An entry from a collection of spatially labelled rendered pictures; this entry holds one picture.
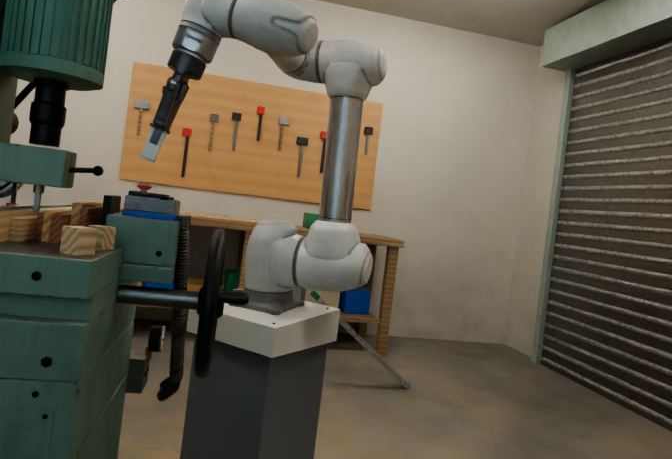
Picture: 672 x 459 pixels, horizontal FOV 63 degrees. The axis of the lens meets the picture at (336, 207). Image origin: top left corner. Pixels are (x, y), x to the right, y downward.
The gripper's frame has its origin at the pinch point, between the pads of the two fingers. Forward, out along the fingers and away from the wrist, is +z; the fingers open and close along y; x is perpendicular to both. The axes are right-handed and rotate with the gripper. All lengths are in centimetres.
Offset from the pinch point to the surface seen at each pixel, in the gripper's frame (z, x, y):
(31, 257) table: 23.5, -3.9, 33.0
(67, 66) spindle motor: -6.4, -15.3, 17.4
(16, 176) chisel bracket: 15.1, -17.3, 13.4
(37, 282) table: 26.7, -1.8, 32.9
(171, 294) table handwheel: 26.0, 15.8, 11.2
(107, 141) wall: -1, -88, -318
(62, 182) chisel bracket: 13.2, -9.8, 13.1
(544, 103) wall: -172, 230, -319
